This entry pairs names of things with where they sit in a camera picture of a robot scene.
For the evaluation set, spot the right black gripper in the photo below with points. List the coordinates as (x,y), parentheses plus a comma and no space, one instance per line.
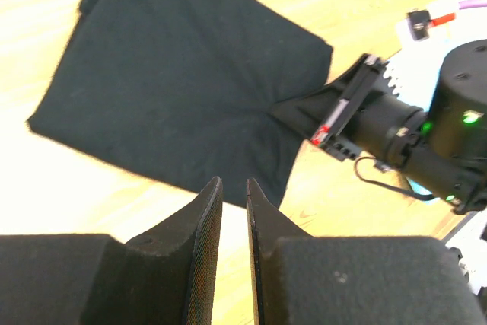
(442,148)

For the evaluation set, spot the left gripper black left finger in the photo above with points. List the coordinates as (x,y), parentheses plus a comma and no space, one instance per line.
(165,275)

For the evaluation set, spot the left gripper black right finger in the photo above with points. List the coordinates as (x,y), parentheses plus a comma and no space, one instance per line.
(301,279)

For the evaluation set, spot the black t shirt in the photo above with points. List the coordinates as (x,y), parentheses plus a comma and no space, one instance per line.
(181,91)

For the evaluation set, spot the folded turquoise t shirt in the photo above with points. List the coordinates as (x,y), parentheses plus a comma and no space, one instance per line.
(420,190)

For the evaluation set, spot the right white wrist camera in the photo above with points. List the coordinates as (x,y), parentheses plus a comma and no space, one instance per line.
(415,68)

